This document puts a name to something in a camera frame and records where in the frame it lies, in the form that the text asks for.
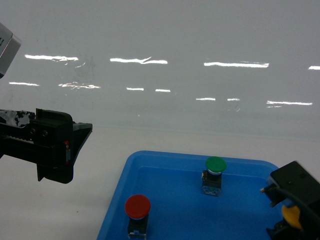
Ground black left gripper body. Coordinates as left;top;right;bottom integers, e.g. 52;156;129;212
0;108;72;171

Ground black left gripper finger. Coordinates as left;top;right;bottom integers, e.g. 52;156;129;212
35;109;93;184

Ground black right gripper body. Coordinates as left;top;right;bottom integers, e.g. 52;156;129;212
260;161;320;240

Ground yellow mushroom push button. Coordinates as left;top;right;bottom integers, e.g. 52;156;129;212
281;205;303;230

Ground red mushroom push button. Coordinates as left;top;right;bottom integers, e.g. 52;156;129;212
124;194;151;240

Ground green mushroom push button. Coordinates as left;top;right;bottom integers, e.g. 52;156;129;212
201;156;227;197

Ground shallow blue plastic tray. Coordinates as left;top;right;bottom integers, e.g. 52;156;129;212
98;151;282;240

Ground silver camera box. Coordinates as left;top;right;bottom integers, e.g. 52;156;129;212
0;23;22;78

